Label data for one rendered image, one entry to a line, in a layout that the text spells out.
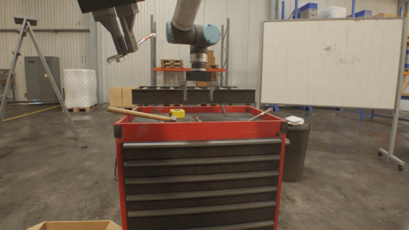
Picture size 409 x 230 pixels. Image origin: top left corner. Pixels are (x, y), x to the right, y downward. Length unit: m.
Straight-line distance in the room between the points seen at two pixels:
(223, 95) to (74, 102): 4.98
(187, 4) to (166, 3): 8.53
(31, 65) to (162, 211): 9.32
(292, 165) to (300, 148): 0.21
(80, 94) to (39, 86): 2.79
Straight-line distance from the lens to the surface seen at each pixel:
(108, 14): 0.50
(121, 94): 6.94
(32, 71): 9.92
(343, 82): 3.29
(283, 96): 3.13
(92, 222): 1.56
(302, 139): 2.33
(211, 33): 0.91
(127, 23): 0.49
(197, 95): 3.86
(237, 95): 4.07
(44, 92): 9.71
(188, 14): 0.79
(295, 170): 2.45
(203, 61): 1.02
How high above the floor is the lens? 1.13
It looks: 7 degrees down
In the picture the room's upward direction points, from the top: 1 degrees clockwise
